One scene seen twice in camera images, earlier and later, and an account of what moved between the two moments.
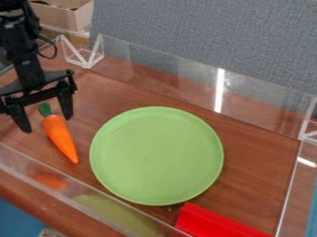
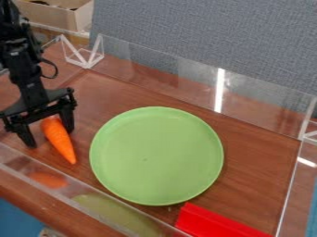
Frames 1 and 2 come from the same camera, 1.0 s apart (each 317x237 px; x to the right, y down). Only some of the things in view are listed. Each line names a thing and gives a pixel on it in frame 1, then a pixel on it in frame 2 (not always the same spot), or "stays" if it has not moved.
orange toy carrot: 58,131 stays
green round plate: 157,155 stays
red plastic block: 200,222 stays
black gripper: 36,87 to 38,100
